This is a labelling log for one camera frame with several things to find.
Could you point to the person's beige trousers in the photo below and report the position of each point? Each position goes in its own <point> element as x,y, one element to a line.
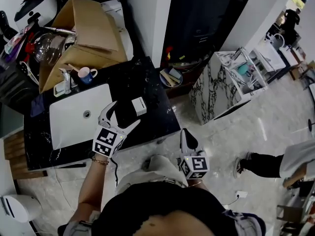
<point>157,171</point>

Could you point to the white ceramic fixture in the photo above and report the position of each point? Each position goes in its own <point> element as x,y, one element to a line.
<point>120,23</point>

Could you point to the white cylindrical bin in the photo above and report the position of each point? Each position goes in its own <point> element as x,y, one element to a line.
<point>22,208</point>

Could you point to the person's left forearm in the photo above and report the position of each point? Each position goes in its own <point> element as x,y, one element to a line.
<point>91,181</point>

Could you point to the black marble vanity table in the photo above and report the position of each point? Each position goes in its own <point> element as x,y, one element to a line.
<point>157,122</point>

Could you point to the person's black shirt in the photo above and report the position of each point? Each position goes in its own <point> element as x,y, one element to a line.
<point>160,205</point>

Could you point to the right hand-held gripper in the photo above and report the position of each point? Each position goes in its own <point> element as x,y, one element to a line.
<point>197,165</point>

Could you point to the blue mug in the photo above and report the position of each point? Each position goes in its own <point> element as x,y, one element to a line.
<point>86,77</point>

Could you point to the white rectangular sink basin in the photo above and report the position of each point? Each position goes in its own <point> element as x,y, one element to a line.
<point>71,122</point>

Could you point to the blue bowl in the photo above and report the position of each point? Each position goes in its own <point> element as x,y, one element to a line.
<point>171,79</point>

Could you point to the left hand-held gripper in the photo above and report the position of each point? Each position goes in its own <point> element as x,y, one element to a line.
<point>105,141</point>

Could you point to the wooden stick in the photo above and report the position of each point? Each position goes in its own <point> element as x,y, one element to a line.
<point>73,67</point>

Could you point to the dark blue cloth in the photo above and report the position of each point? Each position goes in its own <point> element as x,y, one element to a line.
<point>37,106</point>

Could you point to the teal cup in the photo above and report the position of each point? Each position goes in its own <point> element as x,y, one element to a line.
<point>242,69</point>

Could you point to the white and black appliance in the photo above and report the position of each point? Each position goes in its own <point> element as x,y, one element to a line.
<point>37,6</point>

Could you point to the red plastic tool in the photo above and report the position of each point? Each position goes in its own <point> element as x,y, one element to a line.
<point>30,45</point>

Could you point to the white veined marble cabinet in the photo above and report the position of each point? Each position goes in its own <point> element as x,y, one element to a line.
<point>209,95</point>

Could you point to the black drawer unit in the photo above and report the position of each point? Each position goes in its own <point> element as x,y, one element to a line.
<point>14,87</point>

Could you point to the white soap dish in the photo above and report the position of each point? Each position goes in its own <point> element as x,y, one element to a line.
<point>58,90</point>

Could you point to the chrome metal pipe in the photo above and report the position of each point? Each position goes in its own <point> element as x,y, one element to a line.
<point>59,30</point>

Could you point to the wooden step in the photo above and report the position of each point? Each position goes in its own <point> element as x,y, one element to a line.
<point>17,158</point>

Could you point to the white power strip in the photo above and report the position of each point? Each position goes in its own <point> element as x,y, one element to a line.
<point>241,194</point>

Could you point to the tall black cabinet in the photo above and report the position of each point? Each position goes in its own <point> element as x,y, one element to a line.
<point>197,21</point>

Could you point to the wooden stool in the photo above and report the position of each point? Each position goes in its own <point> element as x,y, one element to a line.
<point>291,213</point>

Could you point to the white sink with faucet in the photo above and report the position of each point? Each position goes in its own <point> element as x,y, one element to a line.
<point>270,55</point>

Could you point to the person's right forearm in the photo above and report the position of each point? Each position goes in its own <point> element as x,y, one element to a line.
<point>198,184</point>

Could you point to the open cardboard box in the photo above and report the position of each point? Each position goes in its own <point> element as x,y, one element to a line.
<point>93,28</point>

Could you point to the small white box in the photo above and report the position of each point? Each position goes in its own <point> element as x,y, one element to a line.
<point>139,107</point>

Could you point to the chrome faucet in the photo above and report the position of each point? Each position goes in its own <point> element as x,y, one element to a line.
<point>66,82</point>

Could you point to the gray shower tray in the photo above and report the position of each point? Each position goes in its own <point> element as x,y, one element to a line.
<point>9,122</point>

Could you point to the person's left shoe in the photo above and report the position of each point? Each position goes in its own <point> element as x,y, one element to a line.
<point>146,163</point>

